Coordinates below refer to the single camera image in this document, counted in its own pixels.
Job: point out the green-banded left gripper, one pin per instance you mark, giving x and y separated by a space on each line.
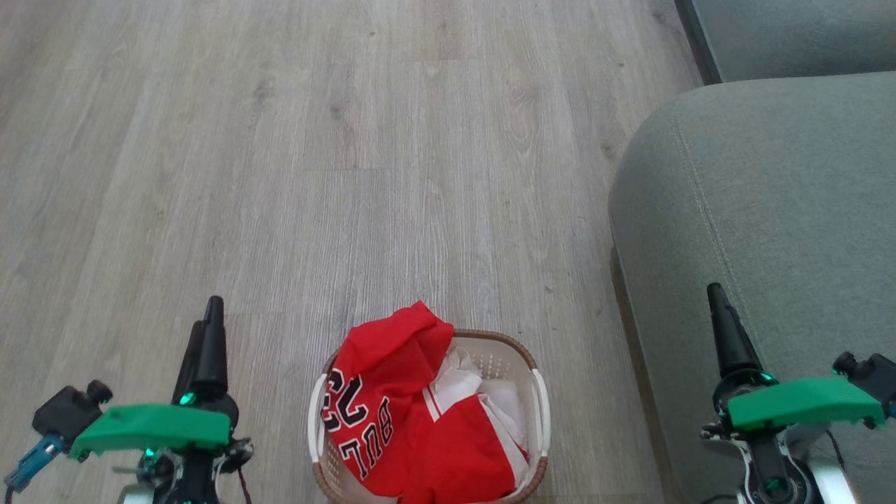
150 427

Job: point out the white cloth garment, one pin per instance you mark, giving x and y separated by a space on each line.
462 374

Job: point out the grey sofa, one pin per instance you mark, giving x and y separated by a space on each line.
770 210

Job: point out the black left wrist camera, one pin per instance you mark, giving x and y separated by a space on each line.
66 411

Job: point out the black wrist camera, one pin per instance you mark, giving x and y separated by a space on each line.
66 411
875 374

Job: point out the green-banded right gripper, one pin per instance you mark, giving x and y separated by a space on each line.
798 404

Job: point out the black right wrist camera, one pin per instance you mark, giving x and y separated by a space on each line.
875 374

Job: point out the red jersey with black lettering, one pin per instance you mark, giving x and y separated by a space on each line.
385 364

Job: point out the grey-green sofa seat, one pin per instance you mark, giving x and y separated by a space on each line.
798 35

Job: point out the white laundry basket brown rim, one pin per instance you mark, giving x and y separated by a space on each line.
500 360

